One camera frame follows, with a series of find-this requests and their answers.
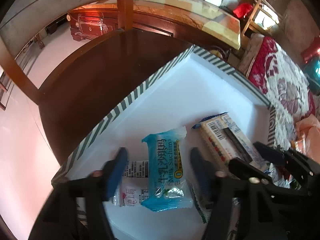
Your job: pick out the wooden marble-top table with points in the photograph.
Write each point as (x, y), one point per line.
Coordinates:
(194, 21)

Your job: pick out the brown wafer clear packet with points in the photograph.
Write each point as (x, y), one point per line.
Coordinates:
(200, 204)

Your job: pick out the long white cracker pack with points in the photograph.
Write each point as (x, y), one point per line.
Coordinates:
(226, 141)

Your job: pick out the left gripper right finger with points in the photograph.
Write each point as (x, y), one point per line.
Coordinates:
(259, 217)

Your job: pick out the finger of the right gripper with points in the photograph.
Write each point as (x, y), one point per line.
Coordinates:
(302, 168)

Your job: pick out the blue milk sachima packet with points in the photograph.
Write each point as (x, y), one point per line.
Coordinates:
(168, 187)

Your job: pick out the peach pink blanket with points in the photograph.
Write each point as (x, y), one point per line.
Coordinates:
(310, 128)

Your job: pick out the wooden chair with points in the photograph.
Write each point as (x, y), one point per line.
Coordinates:
(91, 81)

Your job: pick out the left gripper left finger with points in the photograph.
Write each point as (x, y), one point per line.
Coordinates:
(58, 218)

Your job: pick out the white strawberry snack packet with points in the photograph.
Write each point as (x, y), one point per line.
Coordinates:
(134, 185)

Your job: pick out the red floral fleece blanket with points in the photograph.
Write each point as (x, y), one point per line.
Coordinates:
(275, 74)

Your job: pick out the green striped white box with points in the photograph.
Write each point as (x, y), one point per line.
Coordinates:
(192, 86)

